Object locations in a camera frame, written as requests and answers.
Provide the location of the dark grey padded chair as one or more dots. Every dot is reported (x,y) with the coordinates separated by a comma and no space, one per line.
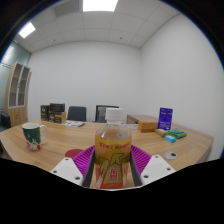
(76,113)

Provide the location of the purple upright box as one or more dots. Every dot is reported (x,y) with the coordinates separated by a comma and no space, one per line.
(165,118)

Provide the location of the small tan box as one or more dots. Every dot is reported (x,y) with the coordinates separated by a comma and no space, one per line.
(160,132)

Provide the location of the green flat box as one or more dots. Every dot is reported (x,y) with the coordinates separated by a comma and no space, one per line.
(177,133)

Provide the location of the brown cardboard box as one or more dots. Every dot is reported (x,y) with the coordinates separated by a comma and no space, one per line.
(59,117)

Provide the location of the black leather sofa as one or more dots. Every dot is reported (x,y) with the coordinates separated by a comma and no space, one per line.
(5,120)

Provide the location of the wooden glass-door shelf cabinet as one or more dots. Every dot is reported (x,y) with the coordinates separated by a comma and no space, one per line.
(18,113)

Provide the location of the square ceiling light panel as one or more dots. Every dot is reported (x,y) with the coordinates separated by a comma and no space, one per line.
(27,30)
(100,5)

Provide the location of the round silver desk grommet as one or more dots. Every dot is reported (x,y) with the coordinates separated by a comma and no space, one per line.
(170,155)

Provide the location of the small dark upright box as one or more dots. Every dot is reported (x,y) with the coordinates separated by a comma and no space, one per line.
(45,112)

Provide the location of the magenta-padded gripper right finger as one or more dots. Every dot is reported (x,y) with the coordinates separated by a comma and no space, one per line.
(143,160)

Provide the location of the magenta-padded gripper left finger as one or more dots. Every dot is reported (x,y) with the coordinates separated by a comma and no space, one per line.
(81,161)

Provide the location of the small blue box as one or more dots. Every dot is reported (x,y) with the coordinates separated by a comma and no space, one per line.
(170,138)

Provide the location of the wide dark box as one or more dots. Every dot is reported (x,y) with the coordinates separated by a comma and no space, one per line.
(57,107)

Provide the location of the black mesh office chair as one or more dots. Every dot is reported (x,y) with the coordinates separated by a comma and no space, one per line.
(100,113)

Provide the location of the low wooden side cabinet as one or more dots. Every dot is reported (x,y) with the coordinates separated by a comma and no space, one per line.
(141,118)

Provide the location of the green and white mug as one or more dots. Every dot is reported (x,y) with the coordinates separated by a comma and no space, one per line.
(32,135)

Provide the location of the yellow-labelled tea drink bottle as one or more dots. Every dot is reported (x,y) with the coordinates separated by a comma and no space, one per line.
(113,150)

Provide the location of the white and green leaflet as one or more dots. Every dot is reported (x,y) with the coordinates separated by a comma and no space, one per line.
(72,123)

